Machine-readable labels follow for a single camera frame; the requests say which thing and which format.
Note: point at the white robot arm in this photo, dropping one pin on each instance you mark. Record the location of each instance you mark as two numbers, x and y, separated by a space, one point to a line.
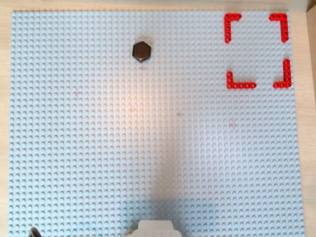
155 228

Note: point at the red L-shaped Lego beam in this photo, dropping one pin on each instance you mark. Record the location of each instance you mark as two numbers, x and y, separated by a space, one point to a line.
228 27
287 74
240 85
285 27

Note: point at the grey studded Lego baseplate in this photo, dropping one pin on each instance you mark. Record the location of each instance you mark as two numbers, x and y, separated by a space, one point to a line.
158 138

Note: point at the black hexagonal Lego piece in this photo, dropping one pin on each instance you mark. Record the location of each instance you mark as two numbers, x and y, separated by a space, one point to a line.
141 50

